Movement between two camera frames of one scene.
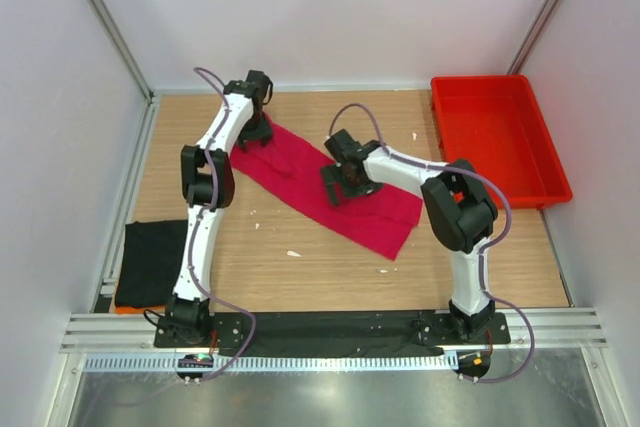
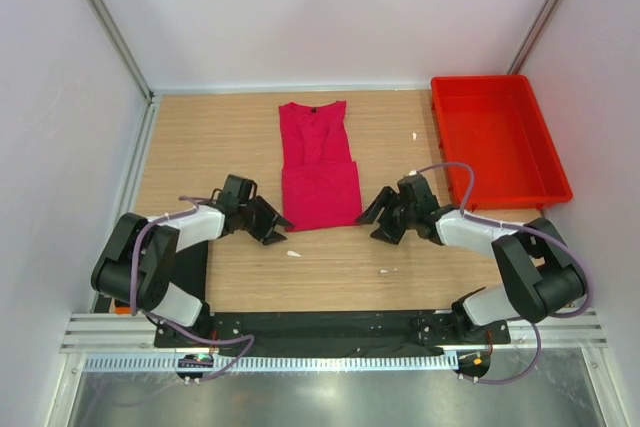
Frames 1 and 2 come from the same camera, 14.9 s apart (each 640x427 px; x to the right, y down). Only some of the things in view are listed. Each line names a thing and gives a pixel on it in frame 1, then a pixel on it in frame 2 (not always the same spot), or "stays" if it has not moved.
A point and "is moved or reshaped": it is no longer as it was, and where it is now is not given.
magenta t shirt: [291, 173] is moved or reshaped
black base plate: [326, 334] stays
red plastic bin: [494, 122] stays
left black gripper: [263, 134] → [266, 218]
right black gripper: [331, 175] → [387, 232]
